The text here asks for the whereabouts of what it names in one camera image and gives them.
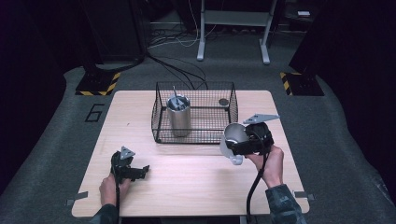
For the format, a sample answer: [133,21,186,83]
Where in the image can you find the black wire mesh basket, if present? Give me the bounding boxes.
[150,81,239,145]

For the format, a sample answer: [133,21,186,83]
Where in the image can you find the hand-held gripper black cable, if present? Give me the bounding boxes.
[246,151,271,224]
[114,174,123,224]

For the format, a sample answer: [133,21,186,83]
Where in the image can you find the black cabinet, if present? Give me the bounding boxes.
[80,0,148,63]

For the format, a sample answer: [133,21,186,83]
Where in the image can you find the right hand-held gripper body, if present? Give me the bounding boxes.
[242,113,280,156]

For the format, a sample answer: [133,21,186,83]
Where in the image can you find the person's right hand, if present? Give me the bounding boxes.
[246,145,285,189]

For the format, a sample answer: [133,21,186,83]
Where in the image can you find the black stand with striped base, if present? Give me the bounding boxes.
[75,0,121,97]
[279,0,325,97]

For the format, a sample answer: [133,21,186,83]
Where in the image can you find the tall steel tumbler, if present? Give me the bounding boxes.
[166,94,191,138]

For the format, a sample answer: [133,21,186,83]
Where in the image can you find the grey tape strip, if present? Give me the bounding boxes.
[293,190,316,202]
[65,190,90,206]

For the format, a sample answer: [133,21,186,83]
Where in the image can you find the steel mug with handle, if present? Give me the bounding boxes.
[219,122,250,166]

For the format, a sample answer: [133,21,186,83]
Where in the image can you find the right hand-held gripper black cable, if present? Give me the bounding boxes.
[246,151,271,224]

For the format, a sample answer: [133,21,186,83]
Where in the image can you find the dark curtain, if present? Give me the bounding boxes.
[289,0,396,203]
[0,0,68,195]

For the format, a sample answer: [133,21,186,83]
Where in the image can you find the metal straw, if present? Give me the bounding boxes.
[172,86,181,106]

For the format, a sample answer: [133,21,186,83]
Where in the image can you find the left hand-held gripper black cable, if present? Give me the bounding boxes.
[114,174,123,224]

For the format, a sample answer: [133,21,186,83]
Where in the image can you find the white desk frame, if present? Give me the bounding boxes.
[196,0,278,65]

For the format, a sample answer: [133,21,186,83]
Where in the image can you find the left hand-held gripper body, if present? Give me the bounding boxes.
[110,146,136,185]

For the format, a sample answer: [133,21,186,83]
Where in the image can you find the person's left hand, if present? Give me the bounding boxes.
[98,173,132,207]

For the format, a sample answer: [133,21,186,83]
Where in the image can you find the black floor cables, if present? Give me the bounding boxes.
[146,52,209,91]

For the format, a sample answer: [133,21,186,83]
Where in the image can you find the white floor cable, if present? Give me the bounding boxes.
[148,0,219,49]

